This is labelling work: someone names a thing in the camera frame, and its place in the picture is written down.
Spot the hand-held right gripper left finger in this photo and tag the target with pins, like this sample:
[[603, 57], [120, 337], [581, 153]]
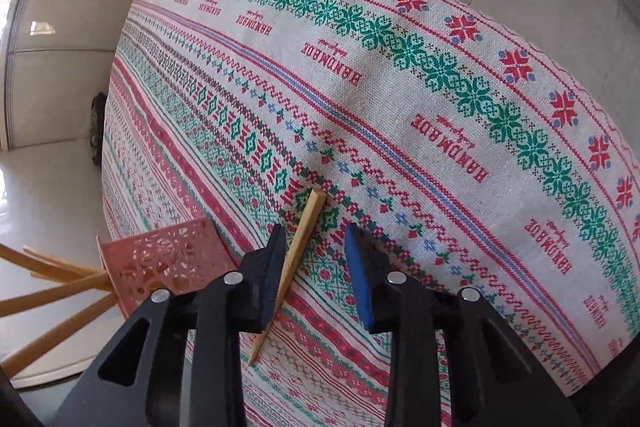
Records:
[[272, 279]]

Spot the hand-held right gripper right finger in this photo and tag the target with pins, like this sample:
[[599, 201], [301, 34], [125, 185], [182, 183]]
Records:
[[357, 274]]

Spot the wooden chopstick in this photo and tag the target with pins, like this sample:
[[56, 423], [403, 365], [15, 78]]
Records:
[[30, 256], [45, 299], [70, 281], [55, 337], [305, 232], [60, 261]]

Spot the pink plastic basket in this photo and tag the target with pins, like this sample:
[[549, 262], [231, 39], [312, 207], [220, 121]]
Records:
[[165, 257]]

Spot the patterned woven tablecloth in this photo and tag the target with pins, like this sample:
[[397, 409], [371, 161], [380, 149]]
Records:
[[400, 107]]

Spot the black trash bin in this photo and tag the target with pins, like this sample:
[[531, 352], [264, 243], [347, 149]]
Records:
[[99, 127]]

